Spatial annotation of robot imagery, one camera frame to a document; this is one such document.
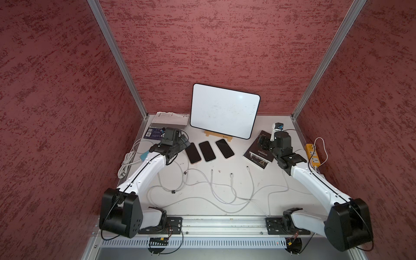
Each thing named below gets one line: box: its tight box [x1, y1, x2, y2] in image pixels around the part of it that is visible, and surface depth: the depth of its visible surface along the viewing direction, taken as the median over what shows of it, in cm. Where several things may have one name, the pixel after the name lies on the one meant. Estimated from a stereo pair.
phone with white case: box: [198, 140, 217, 162], surface depth 102 cm
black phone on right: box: [215, 138, 236, 160], surface depth 103 cm
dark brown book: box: [243, 130, 275, 171], surface depth 99 cm
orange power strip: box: [305, 143, 321, 167], surface depth 99 cm
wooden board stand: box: [204, 130, 233, 142], surface depth 106 cm
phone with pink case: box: [185, 142, 202, 165], surface depth 100 cm
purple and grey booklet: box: [143, 111, 191, 140], surface depth 116 cm
